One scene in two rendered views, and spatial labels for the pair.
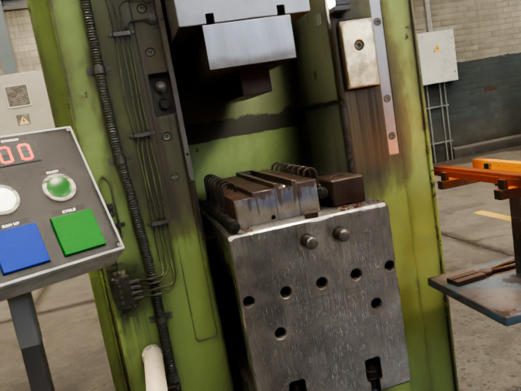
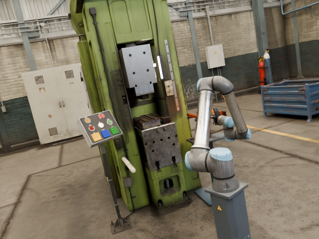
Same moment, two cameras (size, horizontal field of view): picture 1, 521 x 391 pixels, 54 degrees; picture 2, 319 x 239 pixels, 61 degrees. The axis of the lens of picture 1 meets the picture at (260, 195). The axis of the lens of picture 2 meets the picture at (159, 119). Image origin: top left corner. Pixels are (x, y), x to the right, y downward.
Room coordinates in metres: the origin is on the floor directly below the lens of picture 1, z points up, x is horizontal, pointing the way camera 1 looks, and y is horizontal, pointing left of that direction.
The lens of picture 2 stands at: (-1.65, 0.06, 1.49)
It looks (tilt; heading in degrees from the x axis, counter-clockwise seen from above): 10 degrees down; 356
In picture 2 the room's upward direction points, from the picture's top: 11 degrees counter-clockwise
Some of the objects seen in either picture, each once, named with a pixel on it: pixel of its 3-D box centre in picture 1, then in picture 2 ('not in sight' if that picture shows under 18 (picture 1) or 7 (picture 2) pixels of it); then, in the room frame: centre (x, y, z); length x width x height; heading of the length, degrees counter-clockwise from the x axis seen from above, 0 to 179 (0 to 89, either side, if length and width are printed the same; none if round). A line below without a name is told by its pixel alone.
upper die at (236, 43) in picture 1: (231, 57); (139, 89); (1.36, 0.01, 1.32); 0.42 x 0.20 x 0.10; 13
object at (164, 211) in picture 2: not in sight; (169, 206); (1.11, -0.04, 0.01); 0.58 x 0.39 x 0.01; 103
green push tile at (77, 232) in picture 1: (77, 233); (114, 130); (0.91, 0.33, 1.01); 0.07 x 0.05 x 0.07; 128
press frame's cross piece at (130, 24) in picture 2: not in sight; (126, 22); (1.51, 0.00, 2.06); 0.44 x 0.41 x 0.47; 13
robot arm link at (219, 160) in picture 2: not in sight; (220, 161); (0.10, -0.42, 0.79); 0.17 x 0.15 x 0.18; 49
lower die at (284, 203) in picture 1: (255, 192); (145, 121); (1.36, 0.01, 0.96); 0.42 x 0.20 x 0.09; 13
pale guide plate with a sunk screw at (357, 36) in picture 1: (358, 53); (168, 87); (1.35, -0.31, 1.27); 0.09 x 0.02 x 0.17; 103
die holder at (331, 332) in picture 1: (288, 281); (154, 142); (1.38, -0.04, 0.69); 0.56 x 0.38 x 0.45; 13
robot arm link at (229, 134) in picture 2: not in sight; (230, 133); (0.66, -0.70, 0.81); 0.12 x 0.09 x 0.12; 49
